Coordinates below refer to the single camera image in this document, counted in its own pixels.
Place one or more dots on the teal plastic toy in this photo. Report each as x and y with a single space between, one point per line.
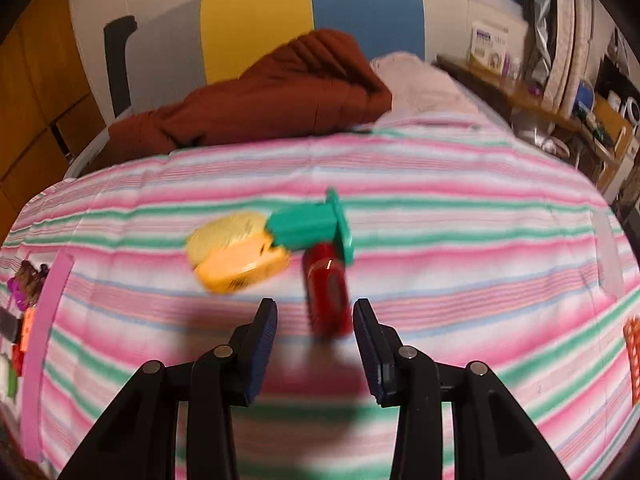
300 227

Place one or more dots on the pale pink blanket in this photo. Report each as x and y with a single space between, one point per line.
420 85

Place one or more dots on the brown blanket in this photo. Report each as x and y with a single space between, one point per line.
280 95

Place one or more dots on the white cardboard box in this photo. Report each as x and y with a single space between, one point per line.
487 42

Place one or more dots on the dark brown hair claw clip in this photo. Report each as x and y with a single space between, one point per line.
31 282

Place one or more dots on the purple plastic toy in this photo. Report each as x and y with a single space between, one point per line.
17 297

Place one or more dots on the white tray with pink rim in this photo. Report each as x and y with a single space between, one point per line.
45 360

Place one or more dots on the dark red cylindrical bottle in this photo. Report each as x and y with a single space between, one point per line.
327 290

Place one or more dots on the wooden wardrobe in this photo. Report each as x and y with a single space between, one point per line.
35 110

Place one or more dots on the grey yellow blue padded headboard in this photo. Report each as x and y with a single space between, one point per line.
250 25

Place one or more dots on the striped pink and green bedsheet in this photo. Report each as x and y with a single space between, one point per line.
450 260

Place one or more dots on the white quilted mattress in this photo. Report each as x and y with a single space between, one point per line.
570 35

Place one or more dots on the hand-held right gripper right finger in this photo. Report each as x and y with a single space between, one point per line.
372 355

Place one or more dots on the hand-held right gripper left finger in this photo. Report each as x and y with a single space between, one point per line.
262 350

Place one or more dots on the wooden desk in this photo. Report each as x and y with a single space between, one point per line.
525 95

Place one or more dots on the yellow round container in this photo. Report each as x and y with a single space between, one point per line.
235 265

